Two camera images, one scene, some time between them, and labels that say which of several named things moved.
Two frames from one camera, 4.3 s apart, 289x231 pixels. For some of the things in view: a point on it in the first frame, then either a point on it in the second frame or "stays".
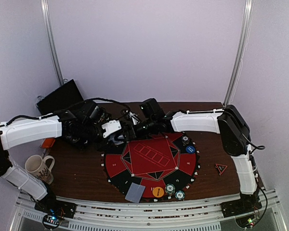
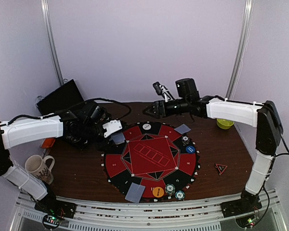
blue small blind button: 190,149 stays
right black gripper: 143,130 → 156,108
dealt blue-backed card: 135,193 stays
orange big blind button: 158,192 stays
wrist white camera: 135,119 → 162,90
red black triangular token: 221,168 stays
